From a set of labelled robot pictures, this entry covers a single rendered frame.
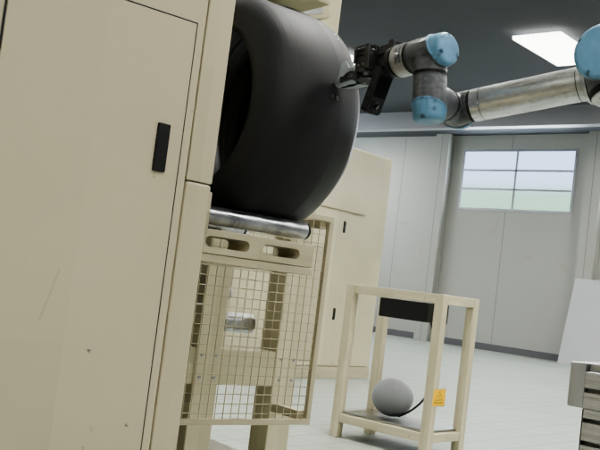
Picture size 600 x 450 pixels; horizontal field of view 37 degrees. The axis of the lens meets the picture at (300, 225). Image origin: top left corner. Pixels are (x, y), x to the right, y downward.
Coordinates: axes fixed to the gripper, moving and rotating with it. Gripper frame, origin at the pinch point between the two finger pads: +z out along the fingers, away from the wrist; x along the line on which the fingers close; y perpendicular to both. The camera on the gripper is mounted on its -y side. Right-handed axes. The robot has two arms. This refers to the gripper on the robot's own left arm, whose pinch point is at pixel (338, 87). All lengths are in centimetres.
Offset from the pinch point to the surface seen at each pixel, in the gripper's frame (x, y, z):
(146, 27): 79, -19, -44
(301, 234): -5.8, -34.8, 17.7
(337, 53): -2.1, 10.1, 4.0
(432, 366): -192, -66, 136
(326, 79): 3.2, 1.4, 1.2
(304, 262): -6.1, -42.1, 15.9
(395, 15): -574, 335, 556
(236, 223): 15.0, -35.0, 17.8
